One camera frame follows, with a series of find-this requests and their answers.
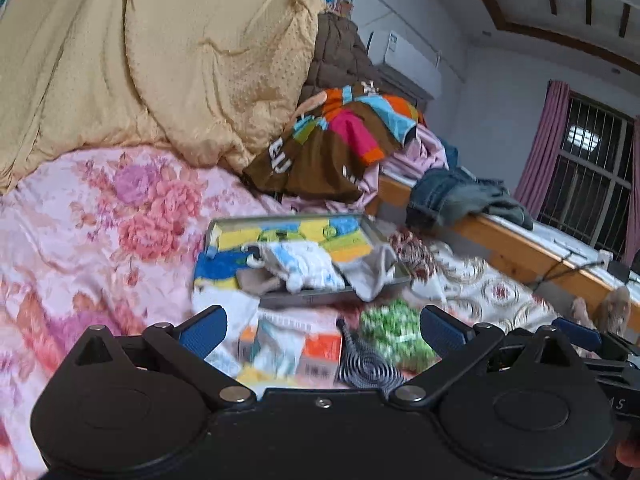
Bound beige grey cloth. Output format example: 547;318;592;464
235;268;283;297

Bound black white striped sock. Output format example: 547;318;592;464
336;318;405;396

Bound white blue printed cloth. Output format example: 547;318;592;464
241;240;345;294

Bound green pellets plastic bag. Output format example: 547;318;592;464
359;299;439;373

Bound white gold ornate bedspread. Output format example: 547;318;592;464
376;220;559;333

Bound white orange box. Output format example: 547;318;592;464
235;308;343;389

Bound cartoon colourful tray towel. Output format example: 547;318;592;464
193;214;375;289

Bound grey metal tray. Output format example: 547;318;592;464
193;214;411;309

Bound pink floral bed sheet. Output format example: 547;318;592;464
1;148;277;479

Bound blue denim jeans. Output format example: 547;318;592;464
406;167;534;231

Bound barred window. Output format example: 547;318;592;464
537;93;634;260

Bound pink crumpled sheet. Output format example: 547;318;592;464
280;125;448;214

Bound pink curtain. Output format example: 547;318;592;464
514;80;570;218

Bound brown multicolour striped blanket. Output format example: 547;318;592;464
242;81;425;203

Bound white air conditioner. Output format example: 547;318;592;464
367;30;442;101

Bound yellow quilt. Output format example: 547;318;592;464
1;0;324;190

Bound brown padded jacket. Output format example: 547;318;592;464
298;13;382;104

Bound black cable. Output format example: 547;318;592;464
529;250;606;293

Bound wooden bed frame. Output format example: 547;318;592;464
364;173;640;333

